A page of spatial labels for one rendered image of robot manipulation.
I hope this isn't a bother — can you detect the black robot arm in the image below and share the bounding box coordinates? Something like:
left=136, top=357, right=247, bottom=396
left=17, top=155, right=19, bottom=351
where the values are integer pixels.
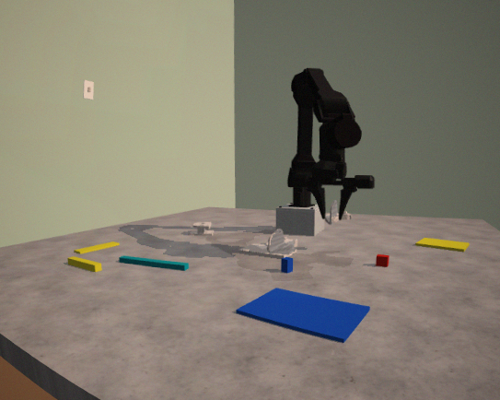
left=287, top=68, right=362, bottom=207

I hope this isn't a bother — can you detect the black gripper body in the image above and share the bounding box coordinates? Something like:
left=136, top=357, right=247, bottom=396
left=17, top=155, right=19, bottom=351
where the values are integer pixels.
left=290, top=149, right=374, bottom=190

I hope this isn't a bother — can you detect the blue flat rectangular plate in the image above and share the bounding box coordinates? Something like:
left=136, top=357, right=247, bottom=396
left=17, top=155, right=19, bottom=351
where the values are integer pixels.
left=237, top=288, right=370, bottom=343

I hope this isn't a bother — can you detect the yellow rectangular bar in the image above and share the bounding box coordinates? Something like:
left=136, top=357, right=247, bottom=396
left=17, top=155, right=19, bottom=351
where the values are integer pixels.
left=67, top=256, right=101, bottom=272

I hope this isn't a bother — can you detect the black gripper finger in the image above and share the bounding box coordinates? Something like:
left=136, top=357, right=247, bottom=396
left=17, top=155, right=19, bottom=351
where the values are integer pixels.
left=339, top=188, right=357, bottom=219
left=307, top=188, right=326, bottom=219

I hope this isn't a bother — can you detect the teal rectangular bar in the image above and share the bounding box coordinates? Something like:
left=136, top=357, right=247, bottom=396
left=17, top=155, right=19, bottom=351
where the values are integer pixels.
left=119, top=256, right=189, bottom=271

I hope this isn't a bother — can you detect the small red cube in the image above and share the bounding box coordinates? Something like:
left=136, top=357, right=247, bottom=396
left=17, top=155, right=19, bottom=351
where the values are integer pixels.
left=376, top=254, right=390, bottom=267

